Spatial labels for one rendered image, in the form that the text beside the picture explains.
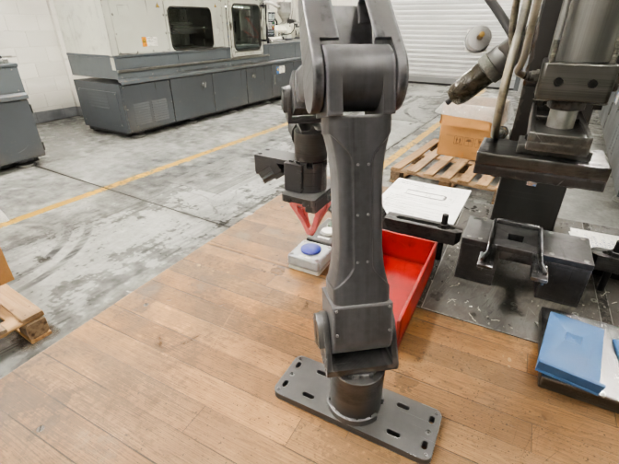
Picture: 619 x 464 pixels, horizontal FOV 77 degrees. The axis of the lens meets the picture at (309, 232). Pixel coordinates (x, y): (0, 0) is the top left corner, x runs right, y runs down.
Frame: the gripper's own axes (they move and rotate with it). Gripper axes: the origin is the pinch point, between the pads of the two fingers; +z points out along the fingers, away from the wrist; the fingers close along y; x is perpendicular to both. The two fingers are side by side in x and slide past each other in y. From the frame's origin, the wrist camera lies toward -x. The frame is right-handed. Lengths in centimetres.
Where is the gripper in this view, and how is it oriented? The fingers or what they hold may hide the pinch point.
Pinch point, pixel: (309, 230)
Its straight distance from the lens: 74.9
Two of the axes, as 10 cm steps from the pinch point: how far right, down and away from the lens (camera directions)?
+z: 0.0, 8.7, 5.0
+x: 8.8, 2.4, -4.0
